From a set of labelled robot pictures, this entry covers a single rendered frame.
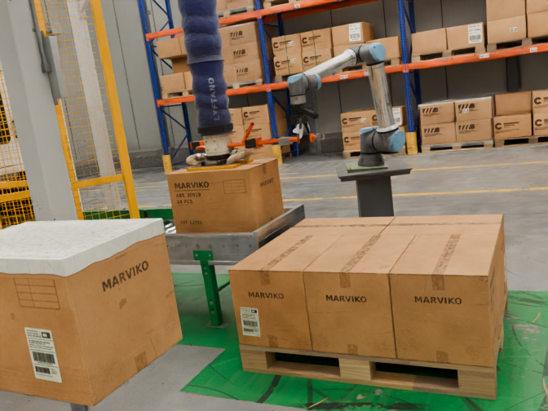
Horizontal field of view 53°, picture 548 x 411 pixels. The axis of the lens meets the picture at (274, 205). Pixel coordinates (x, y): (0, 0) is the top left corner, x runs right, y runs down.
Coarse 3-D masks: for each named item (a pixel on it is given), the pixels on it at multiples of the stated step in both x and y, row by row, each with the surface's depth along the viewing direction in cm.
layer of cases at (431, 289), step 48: (288, 240) 309; (336, 240) 296; (384, 240) 284; (432, 240) 273; (480, 240) 262; (240, 288) 269; (288, 288) 257; (336, 288) 246; (384, 288) 236; (432, 288) 227; (480, 288) 219; (240, 336) 276; (288, 336) 263; (336, 336) 252; (384, 336) 242; (432, 336) 232; (480, 336) 223
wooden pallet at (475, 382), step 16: (256, 352) 274; (272, 352) 279; (288, 352) 265; (304, 352) 261; (320, 352) 258; (496, 352) 236; (256, 368) 276; (272, 368) 274; (288, 368) 272; (304, 368) 270; (320, 368) 268; (336, 368) 266; (352, 368) 252; (368, 368) 249; (448, 368) 232; (464, 368) 229; (480, 368) 226; (496, 368) 233; (368, 384) 251; (384, 384) 247; (400, 384) 244; (416, 384) 242; (432, 384) 241; (448, 384) 239; (464, 384) 231; (480, 384) 228; (496, 384) 230
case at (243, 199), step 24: (240, 168) 328; (264, 168) 339; (192, 192) 342; (216, 192) 335; (240, 192) 328; (264, 192) 338; (192, 216) 346; (216, 216) 339; (240, 216) 332; (264, 216) 337
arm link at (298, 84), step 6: (288, 78) 319; (294, 78) 316; (300, 78) 316; (306, 78) 320; (294, 84) 316; (300, 84) 317; (306, 84) 320; (294, 90) 317; (300, 90) 317; (306, 90) 323
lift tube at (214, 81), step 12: (216, 60) 332; (192, 72) 335; (204, 72) 331; (216, 72) 333; (192, 84) 336; (204, 84) 332; (216, 84) 333; (204, 96) 334; (216, 96) 335; (204, 108) 336; (216, 108) 336; (204, 120) 337; (216, 120) 336; (228, 120) 341; (216, 132) 337; (228, 132) 341
